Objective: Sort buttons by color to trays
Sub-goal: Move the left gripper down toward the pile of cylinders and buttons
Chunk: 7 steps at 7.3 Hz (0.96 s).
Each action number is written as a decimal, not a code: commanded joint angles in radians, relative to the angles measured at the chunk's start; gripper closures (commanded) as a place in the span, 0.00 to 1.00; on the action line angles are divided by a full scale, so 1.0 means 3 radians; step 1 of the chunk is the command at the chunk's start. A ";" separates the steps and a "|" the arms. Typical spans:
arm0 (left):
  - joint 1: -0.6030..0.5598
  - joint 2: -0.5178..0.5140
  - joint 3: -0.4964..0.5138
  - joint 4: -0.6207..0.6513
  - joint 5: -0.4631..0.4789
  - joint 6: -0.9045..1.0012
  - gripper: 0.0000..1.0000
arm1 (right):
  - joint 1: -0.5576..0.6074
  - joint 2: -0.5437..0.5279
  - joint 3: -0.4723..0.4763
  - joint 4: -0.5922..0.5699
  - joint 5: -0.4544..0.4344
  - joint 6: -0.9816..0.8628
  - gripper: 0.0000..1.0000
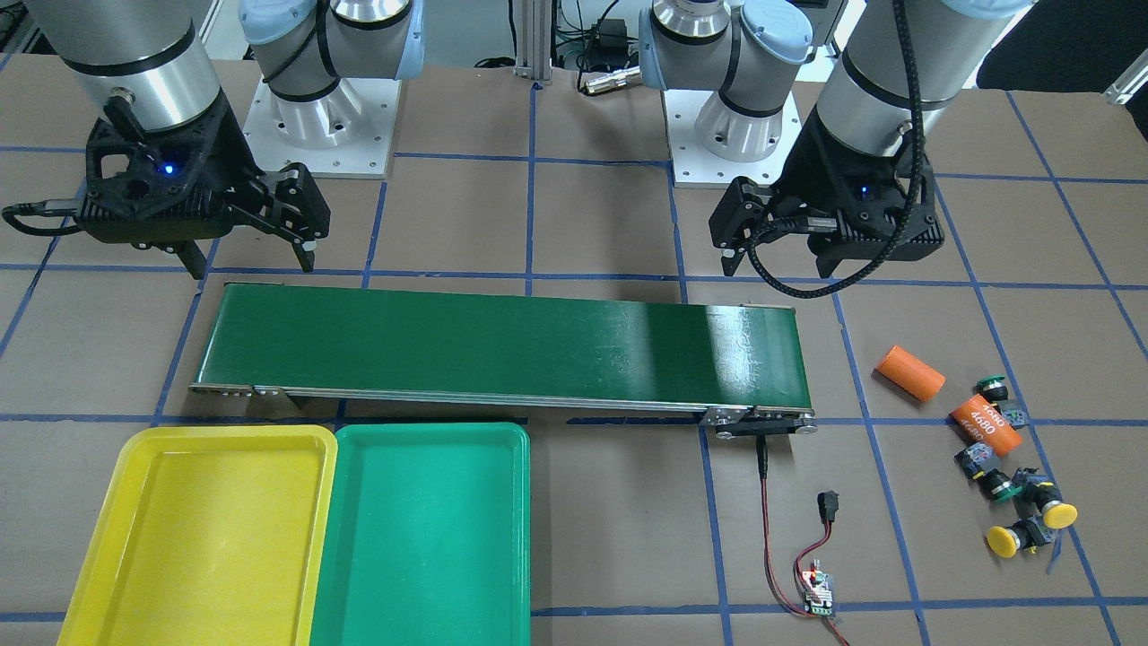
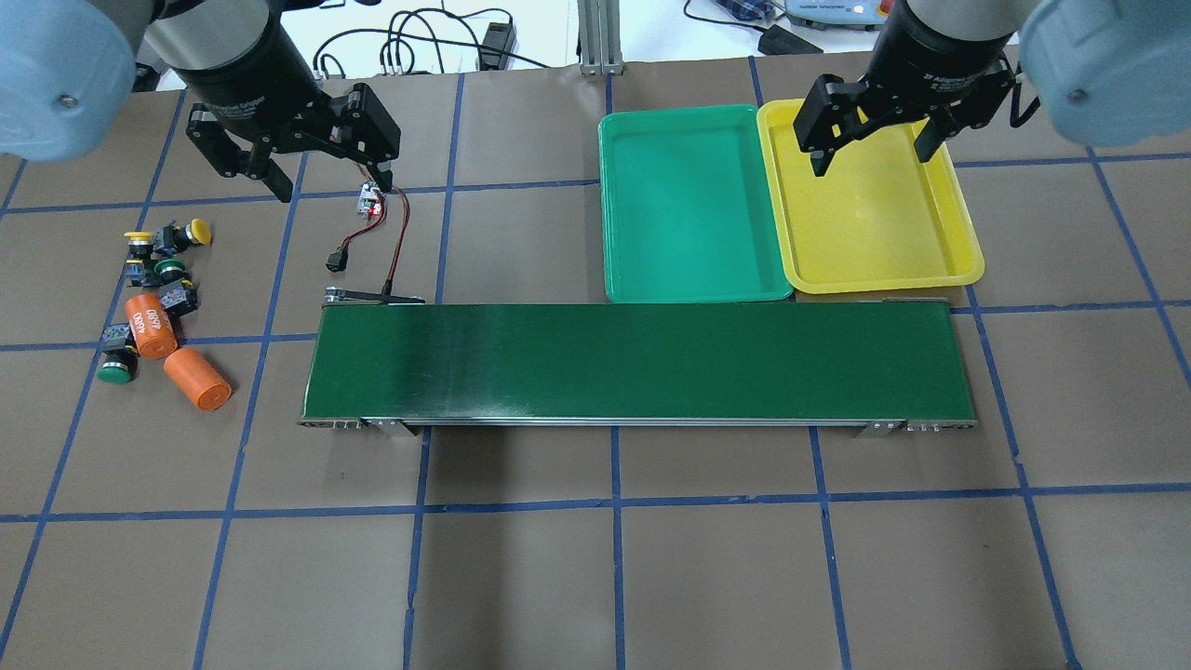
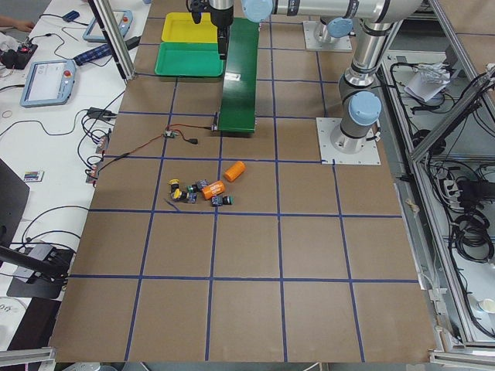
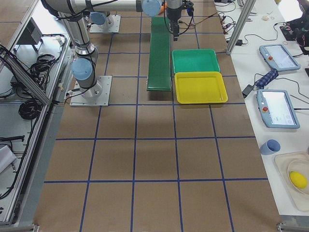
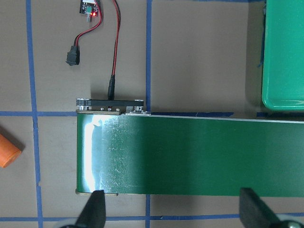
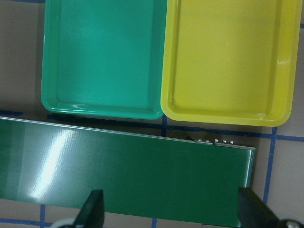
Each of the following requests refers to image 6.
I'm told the green plastic tray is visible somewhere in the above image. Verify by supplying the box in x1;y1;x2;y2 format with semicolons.
41;0;167;120

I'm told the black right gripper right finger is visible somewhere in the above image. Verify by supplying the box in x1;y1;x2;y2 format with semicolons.
238;188;278;228

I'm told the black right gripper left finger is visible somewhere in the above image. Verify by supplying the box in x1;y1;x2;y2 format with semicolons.
73;190;105;228

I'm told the green conveyor belt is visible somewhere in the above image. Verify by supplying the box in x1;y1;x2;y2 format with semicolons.
0;119;255;227

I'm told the yellow plastic tray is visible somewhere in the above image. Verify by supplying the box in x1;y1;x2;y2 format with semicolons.
161;0;302;127

